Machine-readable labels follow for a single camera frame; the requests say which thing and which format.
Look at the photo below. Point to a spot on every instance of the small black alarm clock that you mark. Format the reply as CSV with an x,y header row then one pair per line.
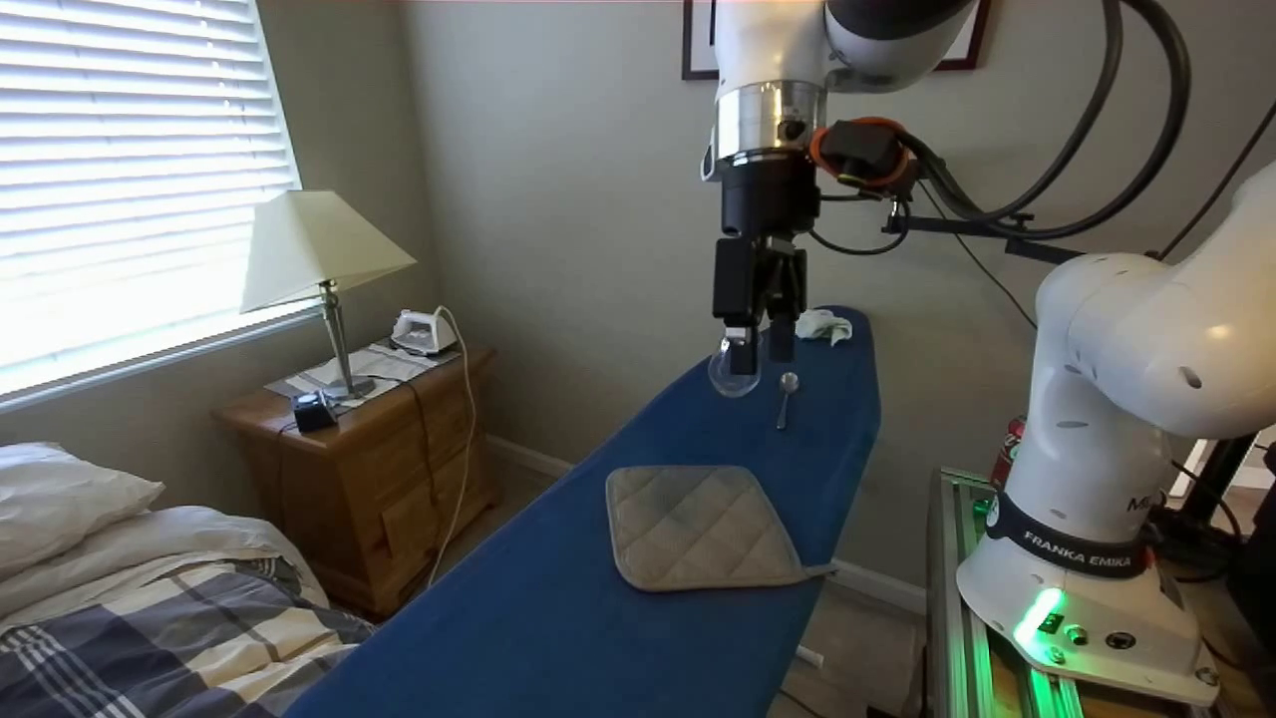
x,y
313,412

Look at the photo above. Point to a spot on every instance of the white window blinds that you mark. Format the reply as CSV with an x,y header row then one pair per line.
x,y
132,160

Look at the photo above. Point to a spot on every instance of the metal robot stand green light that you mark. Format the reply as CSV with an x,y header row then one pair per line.
x,y
960,624

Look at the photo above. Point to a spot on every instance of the table lamp cream shade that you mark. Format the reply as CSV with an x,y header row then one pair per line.
x,y
321,242

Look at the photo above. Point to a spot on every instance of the red cola can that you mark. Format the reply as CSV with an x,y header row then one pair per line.
x,y
1006,459

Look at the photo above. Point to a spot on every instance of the plaid blue duvet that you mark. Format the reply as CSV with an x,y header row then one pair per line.
x,y
132,652

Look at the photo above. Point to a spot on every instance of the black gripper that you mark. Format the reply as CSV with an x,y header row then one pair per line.
x,y
767,200

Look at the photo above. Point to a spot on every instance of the white papers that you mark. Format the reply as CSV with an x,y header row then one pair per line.
x,y
379,363

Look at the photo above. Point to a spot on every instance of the wooden nightstand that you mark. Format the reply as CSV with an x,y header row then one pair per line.
x,y
360,494

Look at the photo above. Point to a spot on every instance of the white pillow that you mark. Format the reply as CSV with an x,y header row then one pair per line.
x,y
63,500

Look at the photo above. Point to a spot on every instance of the white clothes iron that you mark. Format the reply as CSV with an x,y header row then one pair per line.
x,y
426,331

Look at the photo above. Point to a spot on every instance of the blue ironing board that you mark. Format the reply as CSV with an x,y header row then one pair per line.
x,y
561,624

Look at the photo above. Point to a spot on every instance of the silver metal spoon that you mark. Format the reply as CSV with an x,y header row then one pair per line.
x,y
787,395

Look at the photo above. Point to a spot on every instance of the black metal stand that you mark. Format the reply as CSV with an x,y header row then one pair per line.
x,y
1236,484

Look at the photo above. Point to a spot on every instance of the clear drinking glass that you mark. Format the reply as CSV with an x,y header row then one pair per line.
x,y
734,375

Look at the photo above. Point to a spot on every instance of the grey quilted pot holder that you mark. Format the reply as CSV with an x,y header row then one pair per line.
x,y
691,523

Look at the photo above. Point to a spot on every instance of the black framed wall picture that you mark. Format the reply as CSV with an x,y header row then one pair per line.
x,y
697,43

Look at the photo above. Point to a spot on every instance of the white bed blanket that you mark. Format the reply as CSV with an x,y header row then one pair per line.
x,y
172,539

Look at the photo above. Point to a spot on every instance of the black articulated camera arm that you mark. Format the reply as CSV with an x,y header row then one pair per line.
x,y
1042,248

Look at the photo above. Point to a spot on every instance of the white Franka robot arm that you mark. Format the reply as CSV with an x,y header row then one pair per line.
x,y
1130,362

